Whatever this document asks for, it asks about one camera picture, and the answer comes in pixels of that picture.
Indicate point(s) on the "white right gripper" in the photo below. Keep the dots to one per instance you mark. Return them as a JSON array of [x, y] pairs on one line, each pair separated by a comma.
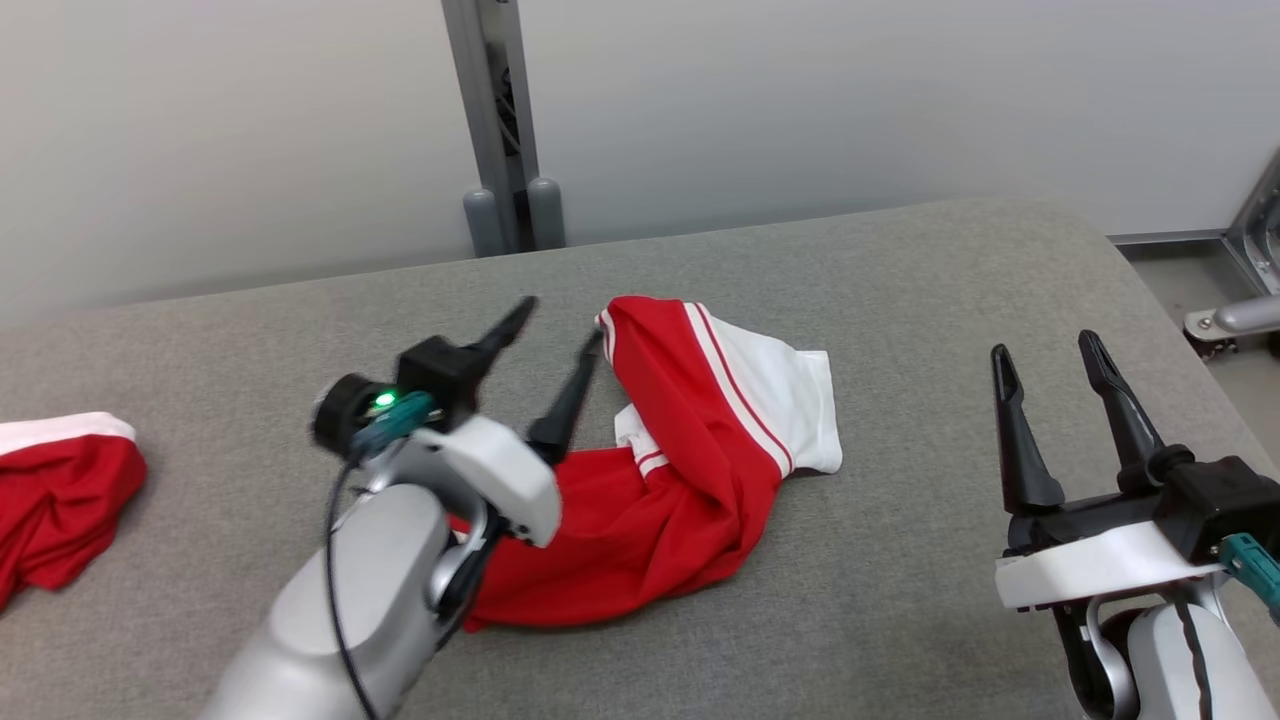
[[1090, 570]]

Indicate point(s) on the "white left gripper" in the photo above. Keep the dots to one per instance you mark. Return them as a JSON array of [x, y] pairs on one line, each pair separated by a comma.
[[500, 475]]

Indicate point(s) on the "red white basketball jersey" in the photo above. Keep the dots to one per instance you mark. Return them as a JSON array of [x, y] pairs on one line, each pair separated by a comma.
[[690, 480]]

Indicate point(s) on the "red shorts white waistband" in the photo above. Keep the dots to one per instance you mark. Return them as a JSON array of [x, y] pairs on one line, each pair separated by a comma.
[[60, 500]]

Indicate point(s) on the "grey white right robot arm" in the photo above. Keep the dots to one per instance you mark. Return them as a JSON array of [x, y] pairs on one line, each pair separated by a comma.
[[1160, 660]]

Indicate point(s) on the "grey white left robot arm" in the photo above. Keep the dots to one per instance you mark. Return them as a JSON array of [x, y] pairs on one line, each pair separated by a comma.
[[370, 590]]

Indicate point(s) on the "silver caster leg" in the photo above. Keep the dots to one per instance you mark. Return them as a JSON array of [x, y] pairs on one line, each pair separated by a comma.
[[1240, 320]]

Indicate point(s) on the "grey cylindrical post cap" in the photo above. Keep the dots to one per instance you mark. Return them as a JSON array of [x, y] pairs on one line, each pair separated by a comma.
[[484, 225], [546, 215]]

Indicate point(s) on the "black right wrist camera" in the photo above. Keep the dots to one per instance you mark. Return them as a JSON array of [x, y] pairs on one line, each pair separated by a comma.
[[1220, 500]]

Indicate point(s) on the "silver metal frame strut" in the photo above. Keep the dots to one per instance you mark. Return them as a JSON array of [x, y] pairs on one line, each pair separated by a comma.
[[1255, 230]]

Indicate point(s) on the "grey metal partition post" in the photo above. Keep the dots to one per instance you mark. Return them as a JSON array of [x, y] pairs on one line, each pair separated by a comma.
[[475, 100]]

